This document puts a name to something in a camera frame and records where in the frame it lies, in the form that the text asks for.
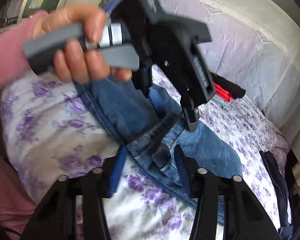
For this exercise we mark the red blue folded garment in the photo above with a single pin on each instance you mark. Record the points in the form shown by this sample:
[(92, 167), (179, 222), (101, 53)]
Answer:
[(222, 93)]

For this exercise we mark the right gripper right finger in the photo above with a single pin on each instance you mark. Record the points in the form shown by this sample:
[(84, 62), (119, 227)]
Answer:
[(244, 216)]

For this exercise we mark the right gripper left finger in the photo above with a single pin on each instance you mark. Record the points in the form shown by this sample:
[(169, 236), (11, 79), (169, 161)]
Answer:
[(74, 206)]

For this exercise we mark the blue denim jeans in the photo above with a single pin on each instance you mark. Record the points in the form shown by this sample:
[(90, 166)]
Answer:
[(131, 120)]

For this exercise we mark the dark navy pants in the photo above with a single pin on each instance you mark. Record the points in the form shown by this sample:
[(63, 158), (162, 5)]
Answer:
[(281, 190)]

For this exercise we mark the pink sleeved left forearm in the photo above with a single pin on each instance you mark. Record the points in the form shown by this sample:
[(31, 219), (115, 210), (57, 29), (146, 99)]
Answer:
[(13, 62)]

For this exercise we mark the black folded garment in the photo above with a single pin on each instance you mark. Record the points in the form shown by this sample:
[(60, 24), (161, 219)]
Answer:
[(235, 90)]

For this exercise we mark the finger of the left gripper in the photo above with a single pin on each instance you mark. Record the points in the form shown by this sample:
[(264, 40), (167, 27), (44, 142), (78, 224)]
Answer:
[(142, 80), (190, 111)]

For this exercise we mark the purple floral bedsheet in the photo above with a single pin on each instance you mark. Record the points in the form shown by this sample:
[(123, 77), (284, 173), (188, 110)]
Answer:
[(48, 132)]

